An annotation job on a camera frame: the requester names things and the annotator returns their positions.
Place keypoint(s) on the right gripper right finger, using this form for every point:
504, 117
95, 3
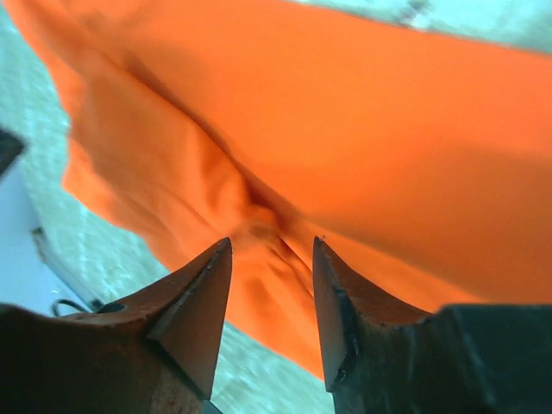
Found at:
344, 301

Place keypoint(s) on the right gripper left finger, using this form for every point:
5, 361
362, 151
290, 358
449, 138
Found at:
161, 342

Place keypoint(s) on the orange t shirt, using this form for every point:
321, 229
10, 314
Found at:
424, 159

